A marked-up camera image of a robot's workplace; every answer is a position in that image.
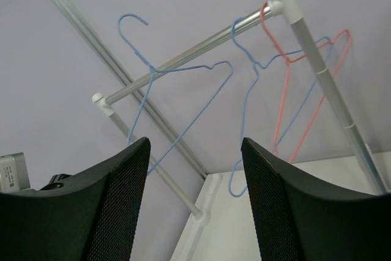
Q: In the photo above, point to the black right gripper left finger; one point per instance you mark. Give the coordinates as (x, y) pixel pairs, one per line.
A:
(95, 219)

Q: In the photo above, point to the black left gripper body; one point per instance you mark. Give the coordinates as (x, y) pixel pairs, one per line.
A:
(58, 181)

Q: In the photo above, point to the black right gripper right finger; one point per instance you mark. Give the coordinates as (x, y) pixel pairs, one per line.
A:
(298, 216)

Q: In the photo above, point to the pink wire hanger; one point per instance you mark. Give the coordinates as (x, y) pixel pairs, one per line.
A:
(288, 63)

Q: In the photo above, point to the metal clothes rack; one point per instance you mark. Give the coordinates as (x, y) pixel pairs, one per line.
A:
(291, 12)

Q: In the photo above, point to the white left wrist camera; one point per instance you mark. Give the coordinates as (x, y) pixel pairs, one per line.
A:
(14, 174)

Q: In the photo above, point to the aluminium back wall post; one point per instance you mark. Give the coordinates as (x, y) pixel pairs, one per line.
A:
(86, 31)

